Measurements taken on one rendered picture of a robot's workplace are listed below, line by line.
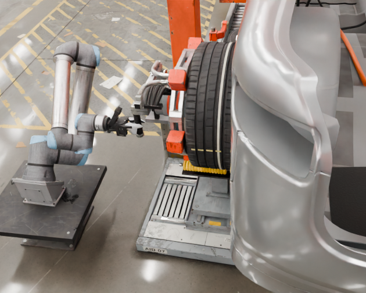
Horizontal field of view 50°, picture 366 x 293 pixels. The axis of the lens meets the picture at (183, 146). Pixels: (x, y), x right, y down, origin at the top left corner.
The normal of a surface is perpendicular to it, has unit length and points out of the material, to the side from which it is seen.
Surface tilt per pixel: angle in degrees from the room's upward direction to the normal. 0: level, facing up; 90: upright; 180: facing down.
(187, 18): 90
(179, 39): 90
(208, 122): 69
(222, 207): 0
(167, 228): 0
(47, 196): 90
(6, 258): 0
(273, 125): 15
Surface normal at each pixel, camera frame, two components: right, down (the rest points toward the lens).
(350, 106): -0.14, -0.47
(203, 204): -0.07, -0.76
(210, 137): -0.22, 0.52
